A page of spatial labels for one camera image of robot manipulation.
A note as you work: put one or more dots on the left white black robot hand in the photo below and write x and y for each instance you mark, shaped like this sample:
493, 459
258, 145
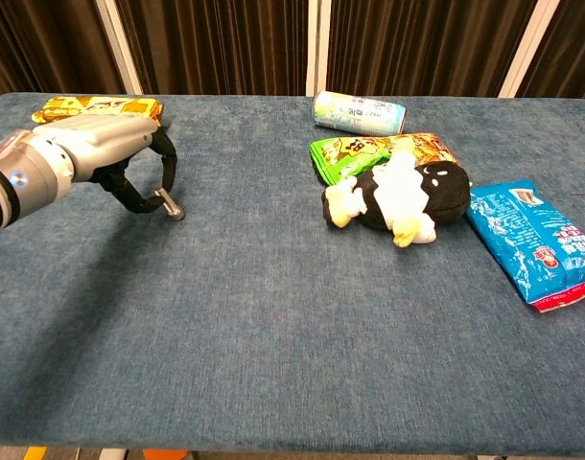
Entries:
105, 139

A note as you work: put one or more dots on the small silver bolt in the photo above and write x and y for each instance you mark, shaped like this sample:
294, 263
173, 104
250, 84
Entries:
171, 207

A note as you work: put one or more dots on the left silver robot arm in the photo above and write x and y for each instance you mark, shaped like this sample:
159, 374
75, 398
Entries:
19, 187

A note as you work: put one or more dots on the yellow snack pack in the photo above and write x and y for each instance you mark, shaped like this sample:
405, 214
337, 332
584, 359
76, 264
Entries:
100, 106

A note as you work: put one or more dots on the dark brown curtain panel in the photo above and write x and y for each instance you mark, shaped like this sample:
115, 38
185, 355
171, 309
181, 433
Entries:
216, 43
43, 43
417, 43
570, 48

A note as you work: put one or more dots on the green orange snack bag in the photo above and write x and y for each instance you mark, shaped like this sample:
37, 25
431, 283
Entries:
340, 155

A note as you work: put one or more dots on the blue table cloth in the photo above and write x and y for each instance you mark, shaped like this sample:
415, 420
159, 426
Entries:
273, 311

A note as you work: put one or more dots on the light blue drink can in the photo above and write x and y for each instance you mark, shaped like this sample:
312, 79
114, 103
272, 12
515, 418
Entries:
359, 112

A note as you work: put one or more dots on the black white plush toy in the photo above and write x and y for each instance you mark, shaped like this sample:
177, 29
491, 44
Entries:
407, 196

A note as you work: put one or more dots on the blue snack bag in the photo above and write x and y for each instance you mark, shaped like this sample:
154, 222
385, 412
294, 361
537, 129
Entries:
532, 239

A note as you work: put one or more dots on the white frame post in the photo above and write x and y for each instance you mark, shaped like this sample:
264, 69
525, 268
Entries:
530, 48
122, 48
319, 48

